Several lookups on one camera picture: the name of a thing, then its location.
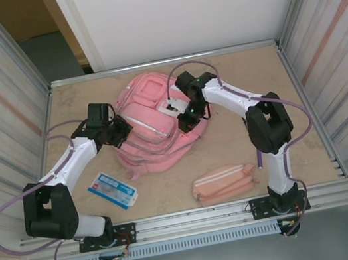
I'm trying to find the pink student backpack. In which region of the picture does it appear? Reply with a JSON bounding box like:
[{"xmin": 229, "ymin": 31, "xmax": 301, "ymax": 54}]
[{"xmin": 100, "ymin": 62, "xmax": 218, "ymax": 184}]

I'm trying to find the blue white packet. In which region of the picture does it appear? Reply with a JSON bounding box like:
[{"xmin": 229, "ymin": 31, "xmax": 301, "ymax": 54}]
[{"xmin": 85, "ymin": 166, "xmax": 140, "ymax": 216}]

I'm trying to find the peach zip pencil case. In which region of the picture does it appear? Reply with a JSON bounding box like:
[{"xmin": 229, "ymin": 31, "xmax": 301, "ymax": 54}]
[{"xmin": 187, "ymin": 160, "xmax": 261, "ymax": 208}]

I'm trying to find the brown wooden door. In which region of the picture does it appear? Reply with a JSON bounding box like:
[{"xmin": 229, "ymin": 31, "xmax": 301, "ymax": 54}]
[{"xmin": 0, "ymin": 0, "xmax": 92, "ymax": 81}]

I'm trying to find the small green circuit board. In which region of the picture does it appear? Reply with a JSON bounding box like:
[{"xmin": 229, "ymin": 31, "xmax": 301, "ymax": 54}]
[{"xmin": 96, "ymin": 247, "xmax": 131, "ymax": 260}]

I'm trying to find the yellow plug connector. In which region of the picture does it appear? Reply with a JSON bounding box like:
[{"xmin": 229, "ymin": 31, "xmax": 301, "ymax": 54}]
[{"xmin": 279, "ymin": 216, "xmax": 300, "ymax": 229}]

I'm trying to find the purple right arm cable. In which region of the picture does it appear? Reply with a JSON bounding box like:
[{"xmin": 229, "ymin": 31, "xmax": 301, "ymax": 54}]
[{"xmin": 161, "ymin": 42, "xmax": 333, "ymax": 254}]

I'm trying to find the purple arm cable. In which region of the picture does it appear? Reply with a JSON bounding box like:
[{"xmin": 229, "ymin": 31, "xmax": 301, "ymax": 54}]
[
  {"xmin": 161, "ymin": 42, "xmax": 333, "ymax": 254},
  {"xmin": 0, "ymin": 116, "xmax": 117, "ymax": 260}
]

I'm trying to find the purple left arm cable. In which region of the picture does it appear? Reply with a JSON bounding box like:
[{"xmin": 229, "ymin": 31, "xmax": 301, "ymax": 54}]
[{"xmin": 0, "ymin": 116, "xmax": 117, "ymax": 260}]

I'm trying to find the thin aluminium table rail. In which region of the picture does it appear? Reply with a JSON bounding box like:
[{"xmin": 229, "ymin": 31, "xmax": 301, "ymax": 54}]
[{"xmin": 48, "ymin": 37, "xmax": 282, "ymax": 89}]

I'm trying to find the aluminium table side rail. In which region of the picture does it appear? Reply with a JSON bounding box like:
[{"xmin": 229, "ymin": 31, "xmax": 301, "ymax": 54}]
[
  {"xmin": 275, "ymin": 35, "xmax": 348, "ymax": 186},
  {"xmin": 11, "ymin": 84, "xmax": 78, "ymax": 237}
]

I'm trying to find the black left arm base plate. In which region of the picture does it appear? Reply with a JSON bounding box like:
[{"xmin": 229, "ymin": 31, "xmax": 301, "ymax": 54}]
[{"xmin": 76, "ymin": 222, "xmax": 139, "ymax": 254}]

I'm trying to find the wide aluminium mounting rail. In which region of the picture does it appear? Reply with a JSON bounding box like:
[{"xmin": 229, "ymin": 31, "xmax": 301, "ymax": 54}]
[{"xmin": 13, "ymin": 178, "xmax": 348, "ymax": 260}]

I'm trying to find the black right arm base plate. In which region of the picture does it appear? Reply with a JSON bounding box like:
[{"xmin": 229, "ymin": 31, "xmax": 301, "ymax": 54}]
[{"xmin": 247, "ymin": 189, "xmax": 310, "ymax": 222}]

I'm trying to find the grey slotted cable duct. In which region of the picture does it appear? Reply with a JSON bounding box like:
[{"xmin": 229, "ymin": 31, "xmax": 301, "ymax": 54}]
[{"xmin": 61, "ymin": 221, "xmax": 283, "ymax": 260}]

